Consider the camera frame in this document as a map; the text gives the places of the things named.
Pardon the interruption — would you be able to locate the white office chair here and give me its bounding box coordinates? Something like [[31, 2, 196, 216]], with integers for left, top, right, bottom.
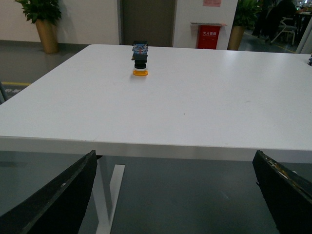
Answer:
[[270, 17, 298, 45]]

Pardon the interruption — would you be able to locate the grey door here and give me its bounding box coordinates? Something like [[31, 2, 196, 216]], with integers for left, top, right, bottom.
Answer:
[[118, 0, 177, 47]]

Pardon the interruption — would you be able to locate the yellow push button switch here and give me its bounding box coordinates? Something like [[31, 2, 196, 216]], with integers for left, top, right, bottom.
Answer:
[[131, 40, 148, 76]]

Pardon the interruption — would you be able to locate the pink wall notice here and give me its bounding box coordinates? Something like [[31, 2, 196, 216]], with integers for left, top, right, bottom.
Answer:
[[203, 0, 222, 7]]

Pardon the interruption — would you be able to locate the white table leg frame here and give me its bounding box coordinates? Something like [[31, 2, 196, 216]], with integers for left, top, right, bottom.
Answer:
[[92, 156, 125, 234]]

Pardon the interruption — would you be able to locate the right potted green plant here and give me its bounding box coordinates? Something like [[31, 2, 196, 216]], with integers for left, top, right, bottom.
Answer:
[[227, 0, 261, 51]]

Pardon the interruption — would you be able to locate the left potted green plant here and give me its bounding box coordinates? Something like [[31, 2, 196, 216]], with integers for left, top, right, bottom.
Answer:
[[17, 0, 61, 54]]

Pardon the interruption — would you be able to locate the potted green plant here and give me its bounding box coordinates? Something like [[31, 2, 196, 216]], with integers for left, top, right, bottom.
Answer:
[[17, 0, 61, 54], [227, 0, 261, 51]]

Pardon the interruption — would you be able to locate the red fire extinguisher box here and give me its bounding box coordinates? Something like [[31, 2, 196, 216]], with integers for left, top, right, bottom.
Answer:
[[191, 22, 226, 50]]

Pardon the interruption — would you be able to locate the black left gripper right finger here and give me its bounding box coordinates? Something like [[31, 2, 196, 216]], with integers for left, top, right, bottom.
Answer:
[[252, 150, 312, 234]]

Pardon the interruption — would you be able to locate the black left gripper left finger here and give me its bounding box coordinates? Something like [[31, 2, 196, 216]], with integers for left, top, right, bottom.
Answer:
[[0, 150, 97, 234]]

